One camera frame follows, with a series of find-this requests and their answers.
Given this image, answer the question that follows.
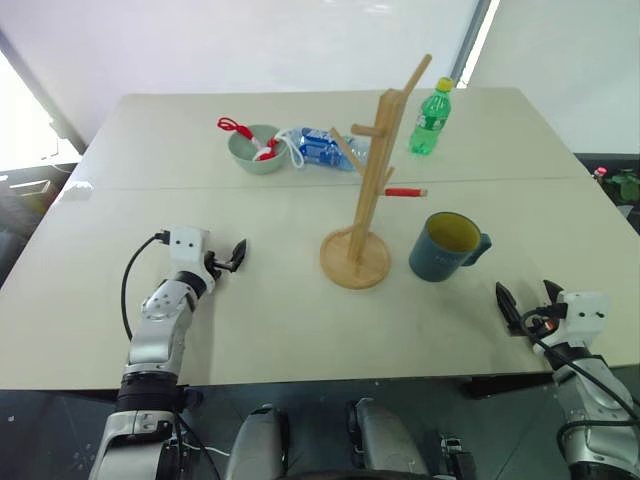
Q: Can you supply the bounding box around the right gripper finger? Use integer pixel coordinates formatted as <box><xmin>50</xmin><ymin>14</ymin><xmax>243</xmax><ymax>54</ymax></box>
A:
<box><xmin>495</xmin><ymin>280</ymin><xmax>525</xmax><ymax>337</ymax></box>
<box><xmin>542</xmin><ymin>279</ymin><xmax>567</xmax><ymax>307</ymax></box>

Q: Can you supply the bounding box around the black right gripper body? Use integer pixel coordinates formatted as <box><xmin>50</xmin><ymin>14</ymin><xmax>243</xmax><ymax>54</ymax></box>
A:
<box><xmin>518</xmin><ymin>301</ymin><xmax>569</xmax><ymax>348</ymax></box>

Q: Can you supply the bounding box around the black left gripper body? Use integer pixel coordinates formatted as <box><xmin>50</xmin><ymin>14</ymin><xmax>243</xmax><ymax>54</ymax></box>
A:
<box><xmin>203</xmin><ymin>251</ymin><xmax>234</xmax><ymax>282</ymax></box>

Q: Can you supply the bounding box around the wooden mug tree stand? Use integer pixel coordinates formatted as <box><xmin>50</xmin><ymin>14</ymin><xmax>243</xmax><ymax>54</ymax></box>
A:
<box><xmin>319</xmin><ymin>53</ymin><xmax>433</xmax><ymax>291</ymax></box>

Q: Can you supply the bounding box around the pale green bowl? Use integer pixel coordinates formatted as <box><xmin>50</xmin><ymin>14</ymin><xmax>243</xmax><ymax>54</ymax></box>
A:
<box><xmin>227</xmin><ymin>123</ymin><xmax>290</xmax><ymax>176</ymax></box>

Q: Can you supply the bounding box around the blue mug yellow inside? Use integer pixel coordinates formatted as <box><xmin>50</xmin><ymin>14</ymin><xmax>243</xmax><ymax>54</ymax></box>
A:
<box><xmin>408</xmin><ymin>211</ymin><xmax>494</xmax><ymax>285</ymax></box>

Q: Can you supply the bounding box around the green potted plant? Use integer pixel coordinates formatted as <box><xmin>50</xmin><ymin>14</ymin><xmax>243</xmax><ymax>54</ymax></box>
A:
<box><xmin>592</xmin><ymin>167</ymin><xmax>640</xmax><ymax>207</ymax></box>

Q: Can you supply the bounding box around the clear plastic bottle blue label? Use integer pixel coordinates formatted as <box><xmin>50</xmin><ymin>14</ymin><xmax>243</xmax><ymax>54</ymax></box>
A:
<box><xmin>285</xmin><ymin>126</ymin><xmax>372</xmax><ymax>175</ymax></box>

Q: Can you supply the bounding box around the small white block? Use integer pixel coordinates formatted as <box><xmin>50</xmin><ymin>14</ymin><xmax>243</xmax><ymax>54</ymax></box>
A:
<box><xmin>59</xmin><ymin>181</ymin><xmax>95</xmax><ymax>202</ymax></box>

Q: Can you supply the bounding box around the grey rounded robot leg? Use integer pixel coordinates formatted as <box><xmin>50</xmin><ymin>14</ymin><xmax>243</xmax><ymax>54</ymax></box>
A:
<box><xmin>346</xmin><ymin>397</ymin><xmax>432</xmax><ymax>480</ymax></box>
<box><xmin>223</xmin><ymin>403</ymin><xmax>292</xmax><ymax>480</ymax></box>

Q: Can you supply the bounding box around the green plastic bottle yellow cap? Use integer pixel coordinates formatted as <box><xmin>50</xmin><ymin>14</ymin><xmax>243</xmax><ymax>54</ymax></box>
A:
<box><xmin>408</xmin><ymin>76</ymin><xmax>455</xmax><ymax>156</ymax></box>

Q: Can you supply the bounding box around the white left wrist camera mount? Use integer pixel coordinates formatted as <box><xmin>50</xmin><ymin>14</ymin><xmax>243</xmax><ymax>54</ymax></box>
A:
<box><xmin>168</xmin><ymin>226</ymin><xmax>217</xmax><ymax>295</ymax></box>

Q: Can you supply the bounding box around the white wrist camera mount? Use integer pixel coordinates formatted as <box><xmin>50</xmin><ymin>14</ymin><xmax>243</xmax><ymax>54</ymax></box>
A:
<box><xmin>168</xmin><ymin>226</ymin><xmax>217</xmax><ymax>295</ymax></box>
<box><xmin>541</xmin><ymin>290</ymin><xmax>612</xmax><ymax>348</ymax></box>

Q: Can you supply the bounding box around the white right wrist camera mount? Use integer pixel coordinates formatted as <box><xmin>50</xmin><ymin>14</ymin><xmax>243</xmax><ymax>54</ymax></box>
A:
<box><xmin>541</xmin><ymin>290</ymin><xmax>612</xmax><ymax>348</ymax></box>

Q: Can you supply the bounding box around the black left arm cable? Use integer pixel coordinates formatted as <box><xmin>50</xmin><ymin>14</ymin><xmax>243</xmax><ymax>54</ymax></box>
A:
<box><xmin>120</xmin><ymin>231</ymin><xmax>172</xmax><ymax>342</ymax></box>

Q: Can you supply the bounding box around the white cord loop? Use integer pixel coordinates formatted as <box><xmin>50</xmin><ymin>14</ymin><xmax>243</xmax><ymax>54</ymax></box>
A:
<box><xmin>274</xmin><ymin>128</ymin><xmax>307</xmax><ymax>170</ymax></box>

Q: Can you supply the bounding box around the red and white rope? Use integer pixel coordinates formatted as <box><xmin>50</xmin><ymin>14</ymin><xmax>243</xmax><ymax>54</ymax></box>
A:
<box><xmin>216</xmin><ymin>116</ymin><xmax>282</xmax><ymax>163</ymax></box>

